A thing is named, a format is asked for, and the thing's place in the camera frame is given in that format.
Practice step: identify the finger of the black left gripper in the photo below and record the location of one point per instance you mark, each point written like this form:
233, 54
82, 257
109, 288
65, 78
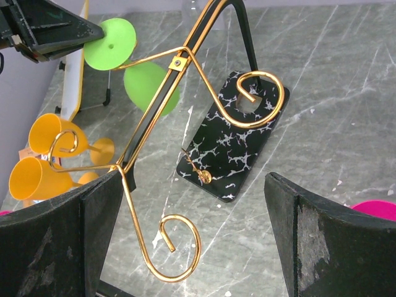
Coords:
42, 30

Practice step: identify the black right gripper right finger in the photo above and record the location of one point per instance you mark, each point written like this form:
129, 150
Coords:
327, 249

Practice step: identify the pink wine glass back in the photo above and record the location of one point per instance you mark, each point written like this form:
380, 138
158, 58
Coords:
377, 208

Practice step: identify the green wine glass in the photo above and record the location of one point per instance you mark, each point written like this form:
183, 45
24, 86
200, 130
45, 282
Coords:
141, 81

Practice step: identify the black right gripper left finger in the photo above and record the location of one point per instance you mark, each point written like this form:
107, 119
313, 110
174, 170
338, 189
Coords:
58, 247

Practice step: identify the orange picture book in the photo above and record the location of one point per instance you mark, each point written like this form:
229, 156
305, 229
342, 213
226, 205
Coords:
24, 153

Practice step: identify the yellow wine glass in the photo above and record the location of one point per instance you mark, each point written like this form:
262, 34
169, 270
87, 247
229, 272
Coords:
34, 179
68, 140

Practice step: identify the pink wine glass front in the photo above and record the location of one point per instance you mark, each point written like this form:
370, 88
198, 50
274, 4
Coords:
2, 213

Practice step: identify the white gold framed board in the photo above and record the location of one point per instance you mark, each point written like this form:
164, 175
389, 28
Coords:
73, 67

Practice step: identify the black gold wine glass rack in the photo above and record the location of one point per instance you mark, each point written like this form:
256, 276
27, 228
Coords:
227, 143

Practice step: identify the pink wine glass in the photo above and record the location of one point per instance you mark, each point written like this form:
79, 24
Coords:
377, 208
2, 213

